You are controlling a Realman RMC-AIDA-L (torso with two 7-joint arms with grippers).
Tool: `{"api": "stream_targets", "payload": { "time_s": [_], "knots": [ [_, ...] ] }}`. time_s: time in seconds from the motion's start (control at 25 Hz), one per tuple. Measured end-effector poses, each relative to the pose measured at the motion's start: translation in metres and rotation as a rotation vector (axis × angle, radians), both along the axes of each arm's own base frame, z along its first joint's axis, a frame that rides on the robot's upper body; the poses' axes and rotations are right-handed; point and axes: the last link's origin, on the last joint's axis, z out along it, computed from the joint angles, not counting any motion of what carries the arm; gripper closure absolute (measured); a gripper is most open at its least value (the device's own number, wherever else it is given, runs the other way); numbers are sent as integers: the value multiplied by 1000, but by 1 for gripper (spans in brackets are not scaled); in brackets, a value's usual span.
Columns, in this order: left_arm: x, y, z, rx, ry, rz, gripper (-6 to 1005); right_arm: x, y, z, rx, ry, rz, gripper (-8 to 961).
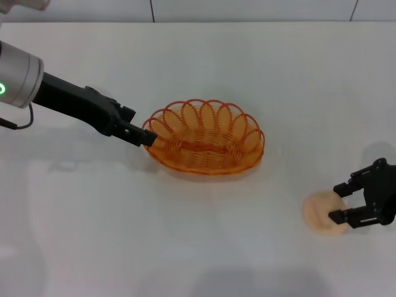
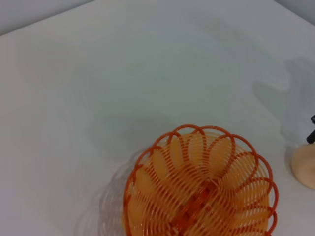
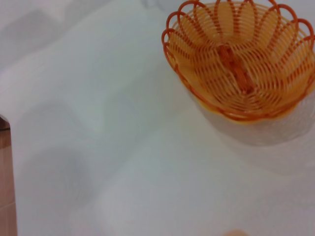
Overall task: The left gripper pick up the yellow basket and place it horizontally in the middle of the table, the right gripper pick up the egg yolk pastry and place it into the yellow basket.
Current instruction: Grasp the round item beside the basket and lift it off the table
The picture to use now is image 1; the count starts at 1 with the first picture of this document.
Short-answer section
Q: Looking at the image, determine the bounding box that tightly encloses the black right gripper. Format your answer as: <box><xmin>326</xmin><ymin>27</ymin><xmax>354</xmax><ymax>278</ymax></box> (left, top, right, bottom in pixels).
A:
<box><xmin>327</xmin><ymin>157</ymin><xmax>396</xmax><ymax>230</ymax></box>

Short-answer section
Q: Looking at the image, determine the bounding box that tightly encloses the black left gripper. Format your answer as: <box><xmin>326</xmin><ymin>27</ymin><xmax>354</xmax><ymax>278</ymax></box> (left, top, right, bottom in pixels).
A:
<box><xmin>32</xmin><ymin>72</ymin><xmax>157</xmax><ymax>148</ymax></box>

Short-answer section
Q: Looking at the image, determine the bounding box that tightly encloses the pale round bread bun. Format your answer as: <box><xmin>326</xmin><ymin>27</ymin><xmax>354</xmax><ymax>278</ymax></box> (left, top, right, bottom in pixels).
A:
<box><xmin>303</xmin><ymin>191</ymin><xmax>348</xmax><ymax>238</ymax></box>

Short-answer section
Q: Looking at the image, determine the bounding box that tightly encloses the orange plastic woven basket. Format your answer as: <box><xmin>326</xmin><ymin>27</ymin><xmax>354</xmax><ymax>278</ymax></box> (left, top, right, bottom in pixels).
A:
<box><xmin>141</xmin><ymin>98</ymin><xmax>266</xmax><ymax>177</ymax></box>

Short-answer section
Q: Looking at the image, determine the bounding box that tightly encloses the thin dark arm cable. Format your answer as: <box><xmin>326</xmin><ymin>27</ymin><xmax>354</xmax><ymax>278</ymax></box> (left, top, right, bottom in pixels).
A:
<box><xmin>0</xmin><ymin>103</ymin><xmax>34</xmax><ymax>131</ymax></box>

